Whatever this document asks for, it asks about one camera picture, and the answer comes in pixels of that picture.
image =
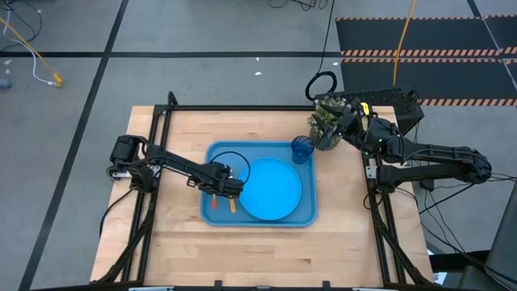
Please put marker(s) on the black perforated computer case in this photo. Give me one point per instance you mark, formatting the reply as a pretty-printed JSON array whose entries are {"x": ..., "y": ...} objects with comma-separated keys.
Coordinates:
[{"x": 387, "y": 97}]

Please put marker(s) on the black aluminium table frame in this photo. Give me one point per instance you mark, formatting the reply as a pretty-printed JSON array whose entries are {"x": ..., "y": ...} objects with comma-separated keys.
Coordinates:
[{"x": 242, "y": 108}]

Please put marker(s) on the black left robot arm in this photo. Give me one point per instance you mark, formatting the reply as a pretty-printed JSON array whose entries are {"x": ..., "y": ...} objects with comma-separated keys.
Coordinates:
[{"x": 173, "y": 161}]

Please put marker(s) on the blue plastic tray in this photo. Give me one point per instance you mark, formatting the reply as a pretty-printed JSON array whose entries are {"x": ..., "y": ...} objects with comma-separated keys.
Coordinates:
[{"x": 262, "y": 149}]

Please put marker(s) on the black hazard-striped floor mat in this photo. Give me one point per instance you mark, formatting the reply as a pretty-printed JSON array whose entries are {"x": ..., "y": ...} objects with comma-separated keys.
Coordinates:
[
  {"x": 404, "y": 34},
  {"x": 424, "y": 78}
]

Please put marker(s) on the dark blue textured cup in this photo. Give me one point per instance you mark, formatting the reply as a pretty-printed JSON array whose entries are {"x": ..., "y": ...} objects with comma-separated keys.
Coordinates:
[{"x": 302, "y": 148}]

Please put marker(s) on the light blue round plate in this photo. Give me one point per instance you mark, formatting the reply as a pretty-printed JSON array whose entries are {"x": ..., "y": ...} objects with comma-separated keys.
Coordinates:
[{"x": 270, "y": 190}]

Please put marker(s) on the potted plant in ribbed pot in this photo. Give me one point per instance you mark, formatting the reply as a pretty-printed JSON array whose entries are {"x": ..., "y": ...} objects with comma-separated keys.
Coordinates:
[{"x": 319, "y": 121}]

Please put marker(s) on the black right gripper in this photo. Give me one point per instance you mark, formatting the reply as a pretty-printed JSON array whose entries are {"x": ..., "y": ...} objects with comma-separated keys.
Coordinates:
[{"x": 353, "y": 119}]

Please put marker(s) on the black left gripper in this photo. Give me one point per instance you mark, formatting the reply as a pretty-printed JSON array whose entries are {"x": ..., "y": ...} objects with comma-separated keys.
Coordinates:
[{"x": 216, "y": 182}]

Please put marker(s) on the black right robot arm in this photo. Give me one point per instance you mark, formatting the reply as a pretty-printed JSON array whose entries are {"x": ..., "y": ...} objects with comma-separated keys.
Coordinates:
[{"x": 436, "y": 155}]

